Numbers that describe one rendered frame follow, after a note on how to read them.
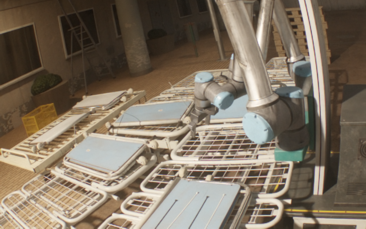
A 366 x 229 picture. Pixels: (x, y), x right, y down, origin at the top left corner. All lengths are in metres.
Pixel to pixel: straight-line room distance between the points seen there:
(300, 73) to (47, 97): 5.54
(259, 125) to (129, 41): 6.78
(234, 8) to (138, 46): 6.69
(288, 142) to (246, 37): 0.52
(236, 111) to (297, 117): 1.10
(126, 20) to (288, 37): 6.23
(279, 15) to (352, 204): 1.23
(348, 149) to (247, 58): 0.67
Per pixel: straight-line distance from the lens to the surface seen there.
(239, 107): 2.35
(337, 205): 1.63
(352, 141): 1.39
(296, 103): 1.32
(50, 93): 6.46
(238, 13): 1.18
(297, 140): 1.38
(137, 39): 7.77
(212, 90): 1.45
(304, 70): 1.75
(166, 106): 2.89
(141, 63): 7.83
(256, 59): 1.18
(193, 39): 8.53
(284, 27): 1.88
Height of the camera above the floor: 1.41
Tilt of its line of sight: 17 degrees down
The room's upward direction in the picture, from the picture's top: 13 degrees counter-clockwise
